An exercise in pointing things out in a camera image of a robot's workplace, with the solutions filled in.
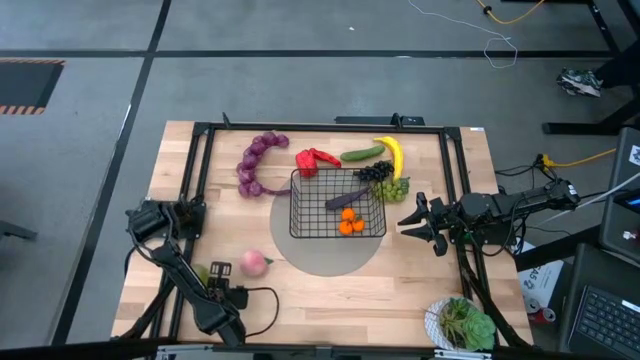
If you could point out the red drink can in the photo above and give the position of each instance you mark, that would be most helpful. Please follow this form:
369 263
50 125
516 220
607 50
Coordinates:
546 316

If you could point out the black hazard-striped floor mat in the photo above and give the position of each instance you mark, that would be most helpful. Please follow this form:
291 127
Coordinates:
25 85

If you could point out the round grey placemat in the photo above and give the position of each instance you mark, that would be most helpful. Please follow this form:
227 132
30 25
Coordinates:
325 255

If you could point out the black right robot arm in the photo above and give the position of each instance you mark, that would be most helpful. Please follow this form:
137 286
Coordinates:
520 202

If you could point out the person's shoe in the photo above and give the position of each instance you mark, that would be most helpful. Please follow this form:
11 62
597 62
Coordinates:
580 82

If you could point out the black grape bunch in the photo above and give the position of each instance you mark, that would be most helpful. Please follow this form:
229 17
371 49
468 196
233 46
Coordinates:
375 171

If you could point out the black chair base leg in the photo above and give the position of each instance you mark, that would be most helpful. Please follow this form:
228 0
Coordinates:
15 231

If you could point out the white paper sign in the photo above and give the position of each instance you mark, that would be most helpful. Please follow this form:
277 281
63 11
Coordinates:
542 280

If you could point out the black desk leg frame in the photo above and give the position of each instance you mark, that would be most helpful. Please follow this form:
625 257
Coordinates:
575 128

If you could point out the potted green succulent plant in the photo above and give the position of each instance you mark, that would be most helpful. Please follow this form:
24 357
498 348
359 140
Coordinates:
475 330

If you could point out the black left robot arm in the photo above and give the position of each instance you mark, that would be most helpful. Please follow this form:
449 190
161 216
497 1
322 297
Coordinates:
180 270

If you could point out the black crossbeam with silver brackets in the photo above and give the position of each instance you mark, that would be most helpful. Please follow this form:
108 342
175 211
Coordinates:
75 352

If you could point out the purple grape bunch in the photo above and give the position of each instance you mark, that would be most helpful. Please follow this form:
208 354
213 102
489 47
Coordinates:
250 162

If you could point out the green grape bunch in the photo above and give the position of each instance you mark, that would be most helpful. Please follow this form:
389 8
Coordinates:
392 191

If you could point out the pink peach with leaf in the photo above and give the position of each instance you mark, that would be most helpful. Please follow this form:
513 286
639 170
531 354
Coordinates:
252 263

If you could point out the silver drink can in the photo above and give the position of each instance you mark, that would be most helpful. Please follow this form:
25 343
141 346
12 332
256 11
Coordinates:
531 305

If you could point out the grey device with sticker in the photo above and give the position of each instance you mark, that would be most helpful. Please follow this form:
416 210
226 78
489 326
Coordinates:
620 175

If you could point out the dark purple eggplant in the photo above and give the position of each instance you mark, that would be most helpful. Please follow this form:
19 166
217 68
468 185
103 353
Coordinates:
345 200

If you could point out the person's leg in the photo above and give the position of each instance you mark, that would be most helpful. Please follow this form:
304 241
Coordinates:
625 65

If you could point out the black aluminium table frame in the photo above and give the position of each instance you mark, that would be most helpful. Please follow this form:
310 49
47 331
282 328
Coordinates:
250 127

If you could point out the green pear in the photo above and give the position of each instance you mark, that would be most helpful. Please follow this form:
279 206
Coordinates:
201 274

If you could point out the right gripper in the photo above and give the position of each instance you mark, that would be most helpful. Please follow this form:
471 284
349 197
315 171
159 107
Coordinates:
447 215

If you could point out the black laptop keyboard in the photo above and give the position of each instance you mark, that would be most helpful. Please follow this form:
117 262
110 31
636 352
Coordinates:
605 320

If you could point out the green cucumber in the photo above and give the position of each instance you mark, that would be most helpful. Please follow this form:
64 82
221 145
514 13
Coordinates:
362 153

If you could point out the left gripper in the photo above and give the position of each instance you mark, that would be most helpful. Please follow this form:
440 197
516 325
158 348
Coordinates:
230 295

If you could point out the yellow banana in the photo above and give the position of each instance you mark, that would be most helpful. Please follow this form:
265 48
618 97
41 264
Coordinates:
397 155

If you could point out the orange tangerine cluster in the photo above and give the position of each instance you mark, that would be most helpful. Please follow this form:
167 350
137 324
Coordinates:
348 222

